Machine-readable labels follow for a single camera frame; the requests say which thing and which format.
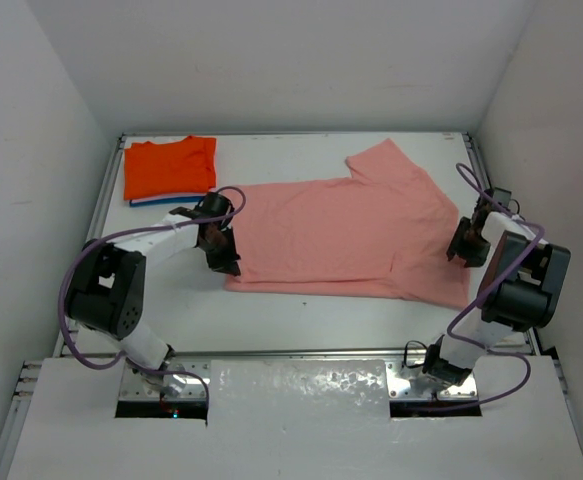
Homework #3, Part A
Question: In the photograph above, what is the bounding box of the pink t-shirt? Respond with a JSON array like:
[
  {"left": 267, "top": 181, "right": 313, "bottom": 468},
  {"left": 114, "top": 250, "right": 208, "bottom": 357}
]
[{"left": 225, "top": 140, "right": 470, "bottom": 309}]

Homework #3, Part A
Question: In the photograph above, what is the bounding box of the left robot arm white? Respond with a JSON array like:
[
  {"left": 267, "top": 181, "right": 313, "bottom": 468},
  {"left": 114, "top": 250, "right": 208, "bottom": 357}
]
[{"left": 57, "top": 186, "right": 247, "bottom": 376}]

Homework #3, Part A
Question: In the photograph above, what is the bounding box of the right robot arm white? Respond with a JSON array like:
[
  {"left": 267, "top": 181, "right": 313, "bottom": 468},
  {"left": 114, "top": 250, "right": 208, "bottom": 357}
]
[{"left": 402, "top": 188, "right": 571, "bottom": 393}]

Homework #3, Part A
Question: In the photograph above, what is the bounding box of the folded blue t-shirt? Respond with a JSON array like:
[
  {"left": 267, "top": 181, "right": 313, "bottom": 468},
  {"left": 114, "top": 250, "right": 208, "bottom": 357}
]
[{"left": 128, "top": 193, "right": 205, "bottom": 208}]

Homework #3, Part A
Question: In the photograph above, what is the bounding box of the folded white t-shirt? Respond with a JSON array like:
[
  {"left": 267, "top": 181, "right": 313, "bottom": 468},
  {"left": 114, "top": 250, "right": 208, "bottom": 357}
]
[{"left": 129, "top": 192, "right": 204, "bottom": 205}]

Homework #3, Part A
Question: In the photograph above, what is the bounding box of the folded orange t-shirt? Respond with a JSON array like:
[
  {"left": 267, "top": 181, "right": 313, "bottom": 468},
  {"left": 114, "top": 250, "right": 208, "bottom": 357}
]
[{"left": 123, "top": 136, "right": 217, "bottom": 201}]

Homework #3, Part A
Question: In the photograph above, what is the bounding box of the white foam front panel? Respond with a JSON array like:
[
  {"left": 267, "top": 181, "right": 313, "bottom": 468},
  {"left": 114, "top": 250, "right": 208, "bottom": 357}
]
[{"left": 9, "top": 358, "right": 583, "bottom": 479}]

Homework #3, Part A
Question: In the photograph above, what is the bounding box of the aluminium table frame rail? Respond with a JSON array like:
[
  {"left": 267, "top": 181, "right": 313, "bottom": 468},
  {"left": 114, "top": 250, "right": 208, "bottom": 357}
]
[{"left": 0, "top": 131, "right": 572, "bottom": 480}]

